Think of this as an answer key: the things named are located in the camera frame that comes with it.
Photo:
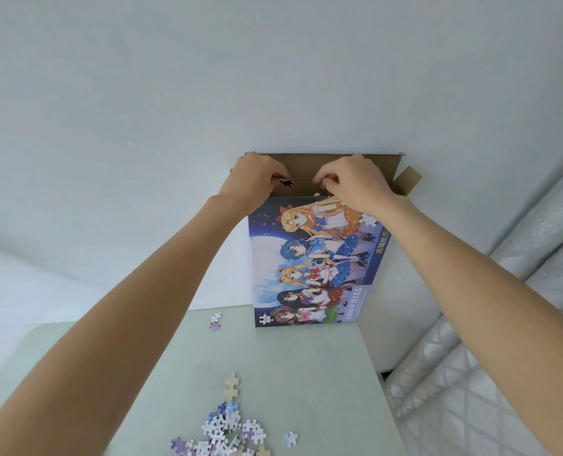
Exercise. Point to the person's right hand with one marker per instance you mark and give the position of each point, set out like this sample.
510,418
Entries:
364,185

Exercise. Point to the person's right forearm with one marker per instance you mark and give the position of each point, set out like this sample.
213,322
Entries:
490,318

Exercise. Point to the person's left forearm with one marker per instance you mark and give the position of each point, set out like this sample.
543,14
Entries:
105,337

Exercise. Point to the cartoon print puzzle box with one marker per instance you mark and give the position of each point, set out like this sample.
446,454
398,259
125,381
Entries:
272,280

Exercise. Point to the grey patterned curtain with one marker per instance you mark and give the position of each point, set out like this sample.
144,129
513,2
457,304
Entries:
499,375

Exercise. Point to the dark puzzle piece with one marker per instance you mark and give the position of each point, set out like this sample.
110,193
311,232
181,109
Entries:
288,181

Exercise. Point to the person's left hand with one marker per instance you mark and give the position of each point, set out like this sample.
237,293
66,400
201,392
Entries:
250,182

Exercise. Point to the pile of puzzle pieces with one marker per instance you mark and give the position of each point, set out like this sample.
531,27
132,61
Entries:
219,427

